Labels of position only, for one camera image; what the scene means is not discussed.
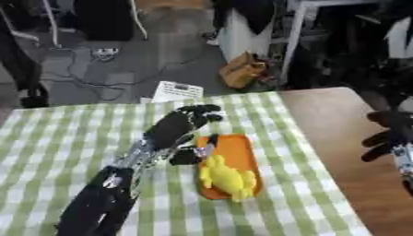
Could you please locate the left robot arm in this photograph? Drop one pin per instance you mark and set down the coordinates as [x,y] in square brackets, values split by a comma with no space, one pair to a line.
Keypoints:
[107,193]

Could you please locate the white printed paper sheet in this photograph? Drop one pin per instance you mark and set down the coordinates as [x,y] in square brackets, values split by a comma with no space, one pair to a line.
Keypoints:
[177,91]

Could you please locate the orange tray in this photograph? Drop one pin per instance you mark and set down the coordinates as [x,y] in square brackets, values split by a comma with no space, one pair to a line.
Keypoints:
[236,153]

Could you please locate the yellow soft toy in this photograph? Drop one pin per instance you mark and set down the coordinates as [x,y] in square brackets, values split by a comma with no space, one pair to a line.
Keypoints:
[228,178]

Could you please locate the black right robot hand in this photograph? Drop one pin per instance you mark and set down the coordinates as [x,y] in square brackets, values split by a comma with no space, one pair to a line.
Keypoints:
[390,135]

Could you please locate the white power strip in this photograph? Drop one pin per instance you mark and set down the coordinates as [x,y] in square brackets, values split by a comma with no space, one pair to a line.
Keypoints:
[104,53]

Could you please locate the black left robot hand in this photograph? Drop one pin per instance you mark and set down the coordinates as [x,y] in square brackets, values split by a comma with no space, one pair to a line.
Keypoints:
[172,126]

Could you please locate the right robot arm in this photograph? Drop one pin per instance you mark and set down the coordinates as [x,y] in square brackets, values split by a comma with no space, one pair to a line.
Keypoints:
[404,167]

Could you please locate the brown bag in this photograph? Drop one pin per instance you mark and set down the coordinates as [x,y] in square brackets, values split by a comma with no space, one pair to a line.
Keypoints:
[242,70]

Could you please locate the white metal table frame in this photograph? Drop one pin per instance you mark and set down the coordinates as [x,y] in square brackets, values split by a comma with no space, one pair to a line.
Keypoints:
[301,30]

